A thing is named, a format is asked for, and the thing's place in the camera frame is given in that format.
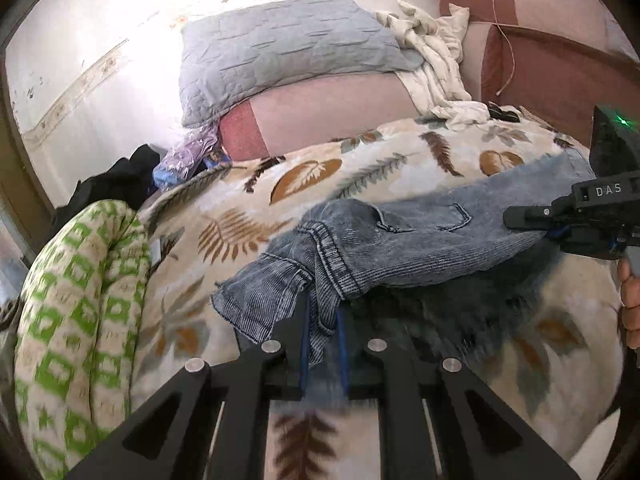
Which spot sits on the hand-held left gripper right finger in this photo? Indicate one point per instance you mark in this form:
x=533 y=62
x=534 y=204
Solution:
x=343 y=355

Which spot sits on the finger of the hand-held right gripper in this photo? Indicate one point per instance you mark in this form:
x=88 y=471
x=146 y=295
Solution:
x=527 y=217

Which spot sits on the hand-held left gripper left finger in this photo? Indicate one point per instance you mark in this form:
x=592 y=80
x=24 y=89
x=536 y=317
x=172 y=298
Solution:
x=291 y=332

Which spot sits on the blue denim pants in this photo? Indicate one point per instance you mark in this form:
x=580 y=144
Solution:
x=400 y=255

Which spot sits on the person's right hand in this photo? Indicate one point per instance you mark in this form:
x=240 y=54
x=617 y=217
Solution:
x=631 y=300

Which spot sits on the small black item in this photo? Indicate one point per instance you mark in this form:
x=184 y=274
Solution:
x=502 y=112

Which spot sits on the leaf printed blanket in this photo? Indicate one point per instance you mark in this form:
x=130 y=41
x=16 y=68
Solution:
x=240 y=200

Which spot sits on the pink upholstered backrest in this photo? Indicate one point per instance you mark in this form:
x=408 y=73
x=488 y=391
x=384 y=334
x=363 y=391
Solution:
x=550 y=65

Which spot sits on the cream crumpled cloth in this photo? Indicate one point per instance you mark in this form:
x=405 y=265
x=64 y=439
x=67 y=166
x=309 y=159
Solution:
x=435 y=60

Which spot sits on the purple plastic bag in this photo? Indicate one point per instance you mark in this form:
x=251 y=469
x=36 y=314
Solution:
x=190 y=155

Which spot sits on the green white checkered blanket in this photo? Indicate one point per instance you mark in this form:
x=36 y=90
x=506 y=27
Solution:
x=85 y=310

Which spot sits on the pink bolster cushion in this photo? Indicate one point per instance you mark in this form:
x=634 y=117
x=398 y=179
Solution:
x=325 y=115

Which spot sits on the black cloth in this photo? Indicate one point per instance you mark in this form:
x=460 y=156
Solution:
x=115 y=180

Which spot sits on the grey quilted pillow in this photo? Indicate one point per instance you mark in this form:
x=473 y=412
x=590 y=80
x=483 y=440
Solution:
x=280 y=50

